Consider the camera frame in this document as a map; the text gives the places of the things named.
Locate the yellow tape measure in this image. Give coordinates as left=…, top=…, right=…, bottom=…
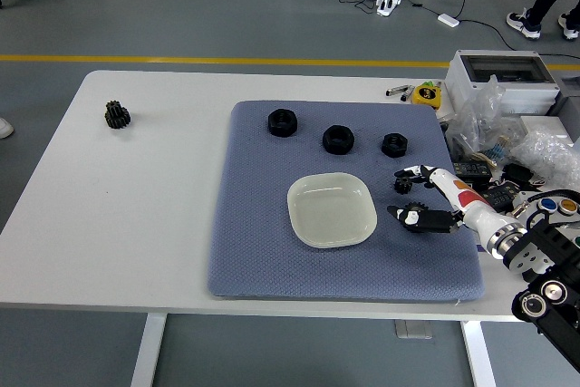
left=411, top=82, right=443, bottom=110

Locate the black digital display module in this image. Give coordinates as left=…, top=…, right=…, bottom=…
left=452, top=160, right=494, bottom=181
left=480, top=182, right=522, bottom=212

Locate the blue resistor strip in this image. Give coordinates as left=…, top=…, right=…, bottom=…
left=484, top=141, right=513, bottom=162

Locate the grey table control panel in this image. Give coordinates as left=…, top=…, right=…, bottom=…
left=393, top=319, right=434, bottom=340

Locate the white electrical enclosure box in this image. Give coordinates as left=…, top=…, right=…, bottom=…
left=442, top=50, right=563, bottom=119

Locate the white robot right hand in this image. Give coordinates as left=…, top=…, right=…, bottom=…
left=387, top=164, right=522, bottom=247

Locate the grey blue-yellow button box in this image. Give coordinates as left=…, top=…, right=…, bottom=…
left=520, top=191, right=580, bottom=229

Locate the small white box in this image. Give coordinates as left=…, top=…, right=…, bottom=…
left=518, top=113, right=570, bottom=137

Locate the white square plate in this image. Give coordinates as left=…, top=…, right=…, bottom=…
left=286, top=172, right=378, bottom=250

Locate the large black hex nut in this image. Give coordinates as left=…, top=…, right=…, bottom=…
left=266, top=108, right=299, bottom=138
left=322, top=124, right=354, bottom=156

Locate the black stepped gear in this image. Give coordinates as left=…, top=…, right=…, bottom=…
left=392, top=177, right=428, bottom=218
left=104, top=100, right=131, bottom=131

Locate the bubble wrap bag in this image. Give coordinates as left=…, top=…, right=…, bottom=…
left=511, top=129, right=580, bottom=189

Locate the small black hex nut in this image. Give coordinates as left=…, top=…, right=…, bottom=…
left=381, top=132, right=411, bottom=159

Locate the white table leg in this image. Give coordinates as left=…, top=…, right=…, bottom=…
left=460, top=321, right=498, bottom=387
left=130, top=313, right=168, bottom=387

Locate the white power strip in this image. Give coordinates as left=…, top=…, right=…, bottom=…
left=375, top=0, right=404, bottom=17

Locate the blue-grey textured mat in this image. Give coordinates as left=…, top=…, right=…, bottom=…
left=207, top=100, right=486, bottom=303

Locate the clear plastic bag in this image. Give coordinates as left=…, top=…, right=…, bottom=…
left=446, top=73, right=522, bottom=164

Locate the black part with red mark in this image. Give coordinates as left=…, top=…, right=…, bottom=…
left=502, top=162, right=547, bottom=189

